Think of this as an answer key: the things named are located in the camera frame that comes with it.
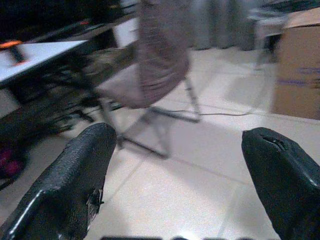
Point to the white folding table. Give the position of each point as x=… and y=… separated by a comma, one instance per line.
x=37, y=57

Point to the grey fabric folding chair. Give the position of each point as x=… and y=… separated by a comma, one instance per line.
x=155, y=70

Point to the grey curtain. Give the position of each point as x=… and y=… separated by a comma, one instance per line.
x=220, y=22

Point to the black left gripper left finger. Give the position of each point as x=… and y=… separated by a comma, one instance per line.
x=67, y=180

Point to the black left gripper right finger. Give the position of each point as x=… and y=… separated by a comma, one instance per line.
x=285, y=180

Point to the black orange tool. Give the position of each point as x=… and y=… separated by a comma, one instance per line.
x=15, y=51

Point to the brown cardboard box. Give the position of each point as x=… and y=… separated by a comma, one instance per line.
x=298, y=67

